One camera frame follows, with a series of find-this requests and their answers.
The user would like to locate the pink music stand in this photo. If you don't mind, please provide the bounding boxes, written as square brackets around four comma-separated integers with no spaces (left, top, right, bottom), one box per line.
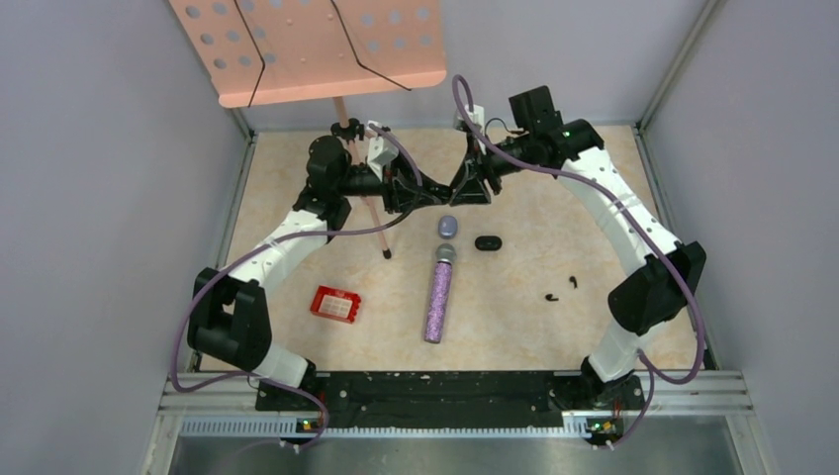
[165,0,448,262]

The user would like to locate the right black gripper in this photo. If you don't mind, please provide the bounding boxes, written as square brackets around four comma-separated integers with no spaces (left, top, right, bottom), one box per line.
[448,133,533,208]

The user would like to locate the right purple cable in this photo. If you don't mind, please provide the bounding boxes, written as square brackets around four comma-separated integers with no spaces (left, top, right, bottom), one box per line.
[452,73,707,450]

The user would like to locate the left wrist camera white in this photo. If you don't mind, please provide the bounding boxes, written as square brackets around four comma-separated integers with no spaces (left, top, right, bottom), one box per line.
[365,121,400,177]

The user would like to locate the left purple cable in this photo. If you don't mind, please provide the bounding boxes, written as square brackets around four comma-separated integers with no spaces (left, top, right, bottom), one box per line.
[168,121,424,453]

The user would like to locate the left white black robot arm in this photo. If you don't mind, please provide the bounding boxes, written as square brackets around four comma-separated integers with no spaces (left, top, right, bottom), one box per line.
[186,134,451,410]

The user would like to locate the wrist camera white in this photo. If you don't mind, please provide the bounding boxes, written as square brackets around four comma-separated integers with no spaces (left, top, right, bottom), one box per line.
[365,121,400,177]
[452,104,486,154]

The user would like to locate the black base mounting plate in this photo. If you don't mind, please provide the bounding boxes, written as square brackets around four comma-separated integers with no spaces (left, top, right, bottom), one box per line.
[255,371,643,429]

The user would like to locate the purple glitter microphone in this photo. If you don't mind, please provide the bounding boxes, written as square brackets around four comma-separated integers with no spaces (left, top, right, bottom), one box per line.
[423,243,456,344]

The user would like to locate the purple earbud charging case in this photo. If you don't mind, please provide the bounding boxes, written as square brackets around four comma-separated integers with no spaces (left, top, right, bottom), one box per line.
[437,215,459,239]

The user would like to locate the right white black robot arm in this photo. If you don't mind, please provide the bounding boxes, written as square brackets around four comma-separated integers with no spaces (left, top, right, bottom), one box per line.
[451,74,706,408]

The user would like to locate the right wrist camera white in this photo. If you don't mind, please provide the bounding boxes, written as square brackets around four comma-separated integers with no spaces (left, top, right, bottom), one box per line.
[452,104,486,154]

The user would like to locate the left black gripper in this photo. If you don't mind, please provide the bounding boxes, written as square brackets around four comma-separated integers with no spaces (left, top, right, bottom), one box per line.
[336,145,441,214]

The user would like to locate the purple cable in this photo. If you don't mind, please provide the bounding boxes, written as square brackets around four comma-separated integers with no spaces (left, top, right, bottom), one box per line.
[452,73,707,450]
[168,121,424,453]

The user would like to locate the red plastic box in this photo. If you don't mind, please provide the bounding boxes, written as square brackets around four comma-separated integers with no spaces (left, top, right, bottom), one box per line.
[310,285,362,324]

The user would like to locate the black earbud case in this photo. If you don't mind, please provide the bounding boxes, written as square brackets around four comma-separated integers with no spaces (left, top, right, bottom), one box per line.
[474,236,503,251]

